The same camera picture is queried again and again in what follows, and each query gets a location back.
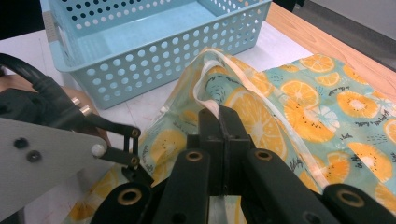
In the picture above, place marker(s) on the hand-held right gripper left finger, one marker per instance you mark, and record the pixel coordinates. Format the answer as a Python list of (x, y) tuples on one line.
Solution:
[(214, 149)]

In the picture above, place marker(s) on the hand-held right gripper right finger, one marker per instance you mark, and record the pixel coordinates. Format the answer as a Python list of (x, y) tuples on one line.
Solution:
[(236, 146)]

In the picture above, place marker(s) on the orange fruit print cloth bag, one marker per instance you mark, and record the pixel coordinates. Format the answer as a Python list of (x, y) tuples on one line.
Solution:
[(311, 109)]

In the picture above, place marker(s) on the light blue plastic basket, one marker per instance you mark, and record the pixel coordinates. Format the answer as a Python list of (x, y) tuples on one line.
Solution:
[(140, 65)]

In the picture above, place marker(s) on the white mat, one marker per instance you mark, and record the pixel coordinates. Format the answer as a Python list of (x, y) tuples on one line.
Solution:
[(28, 46)]

